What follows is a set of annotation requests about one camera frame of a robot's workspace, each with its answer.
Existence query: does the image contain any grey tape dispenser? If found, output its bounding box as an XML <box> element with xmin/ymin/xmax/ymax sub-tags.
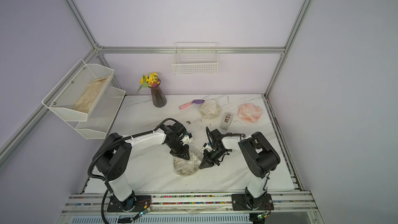
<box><xmin>220</xmin><ymin>113</ymin><xmax>233</xmax><ymax>131</ymax></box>

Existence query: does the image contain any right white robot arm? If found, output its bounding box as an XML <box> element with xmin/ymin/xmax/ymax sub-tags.
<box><xmin>199</xmin><ymin>127</ymin><xmax>281</xmax><ymax>200</ymax></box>

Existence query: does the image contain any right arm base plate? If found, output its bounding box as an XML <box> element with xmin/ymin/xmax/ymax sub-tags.
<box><xmin>231</xmin><ymin>193</ymin><xmax>274</xmax><ymax>211</ymax></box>

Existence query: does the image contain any white mesh upper shelf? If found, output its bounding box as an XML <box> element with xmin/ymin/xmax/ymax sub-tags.
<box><xmin>42</xmin><ymin>60</ymin><xmax>114</xmax><ymax>122</ymax></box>

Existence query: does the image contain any beige folded cloth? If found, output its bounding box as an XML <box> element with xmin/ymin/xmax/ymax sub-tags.
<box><xmin>73</xmin><ymin>76</ymin><xmax>109</xmax><ymax>114</ymax></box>

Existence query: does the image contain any aluminium mounting rail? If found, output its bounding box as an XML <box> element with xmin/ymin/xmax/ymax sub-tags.
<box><xmin>61</xmin><ymin>191</ymin><xmax>319</xmax><ymax>215</ymax></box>

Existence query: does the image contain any cream yellow plate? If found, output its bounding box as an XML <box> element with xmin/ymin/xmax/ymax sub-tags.
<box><xmin>200</xmin><ymin>101</ymin><xmax>221</xmax><ymax>118</ymax></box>

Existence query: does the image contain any clear bubble wrap sheet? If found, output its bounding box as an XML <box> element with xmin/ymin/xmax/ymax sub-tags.
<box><xmin>237</xmin><ymin>102</ymin><xmax>263</xmax><ymax>124</ymax></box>
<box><xmin>197</xmin><ymin>99</ymin><xmax>223</xmax><ymax>120</ymax></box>

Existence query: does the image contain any orange plate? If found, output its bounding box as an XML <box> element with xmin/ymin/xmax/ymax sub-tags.
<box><xmin>238</xmin><ymin>103</ymin><xmax>262</xmax><ymax>122</ymax></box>

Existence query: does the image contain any white wire wall basket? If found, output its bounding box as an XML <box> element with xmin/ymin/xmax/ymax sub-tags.
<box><xmin>172</xmin><ymin>42</ymin><xmax>219</xmax><ymax>75</ymax></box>

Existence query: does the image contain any white mesh shelf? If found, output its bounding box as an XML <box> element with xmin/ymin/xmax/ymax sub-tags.
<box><xmin>75</xmin><ymin>86</ymin><xmax>125</xmax><ymax>140</ymax></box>
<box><xmin>42</xmin><ymin>60</ymin><xmax>114</xmax><ymax>122</ymax></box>

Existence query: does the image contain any dark yellow patterned plate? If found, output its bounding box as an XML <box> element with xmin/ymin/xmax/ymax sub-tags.
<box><xmin>173</xmin><ymin>157</ymin><xmax>201</xmax><ymax>176</ymax></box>

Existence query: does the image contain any dark glass vase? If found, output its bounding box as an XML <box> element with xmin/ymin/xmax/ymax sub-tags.
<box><xmin>150</xmin><ymin>85</ymin><xmax>167</xmax><ymax>108</ymax></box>

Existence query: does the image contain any yellow flower bouquet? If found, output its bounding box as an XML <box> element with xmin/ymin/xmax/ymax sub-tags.
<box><xmin>137</xmin><ymin>72</ymin><xmax>161</xmax><ymax>93</ymax></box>

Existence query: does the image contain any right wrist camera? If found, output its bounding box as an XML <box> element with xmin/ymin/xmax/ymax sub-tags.
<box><xmin>203</xmin><ymin>142</ymin><xmax>213</xmax><ymax>151</ymax></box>

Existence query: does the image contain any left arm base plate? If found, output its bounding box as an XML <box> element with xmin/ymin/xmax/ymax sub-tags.
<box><xmin>106</xmin><ymin>195</ymin><xmax>152</xmax><ymax>213</ymax></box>

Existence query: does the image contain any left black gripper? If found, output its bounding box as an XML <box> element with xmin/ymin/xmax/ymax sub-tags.
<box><xmin>167</xmin><ymin>139</ymin><xmax>190</xmax><ymax>160</ymax></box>

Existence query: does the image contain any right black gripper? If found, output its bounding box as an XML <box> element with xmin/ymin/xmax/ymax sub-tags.
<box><xmin>196</xmin><ymin>147</ymin><xmax>224</xmax><ymax>168</ymax></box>

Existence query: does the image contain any pink purple scoop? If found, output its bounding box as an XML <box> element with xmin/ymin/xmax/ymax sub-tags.
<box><xmin>179</xmin><ymin>99</ymin><xmax>205</xmax><ymax>110</ymax></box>

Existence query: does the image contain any left black corrugated cable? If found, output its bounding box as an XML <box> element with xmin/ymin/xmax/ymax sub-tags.
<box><xmin>87</xmin><ymin>118</ymin><xmax>179</xmax><ymax>224</ymax></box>

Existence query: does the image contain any white mesh lower shelf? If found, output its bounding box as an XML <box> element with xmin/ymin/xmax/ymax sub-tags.
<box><xmin>75</xmin><ymin>86</ymin><xmax>125</xmax><ymax>140</ymax></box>

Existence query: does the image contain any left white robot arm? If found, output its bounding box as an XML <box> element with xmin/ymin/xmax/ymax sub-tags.
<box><xmin>87</xmin><ymin>118</ymin><xmax>192</xmax><ymax>203</ymax></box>

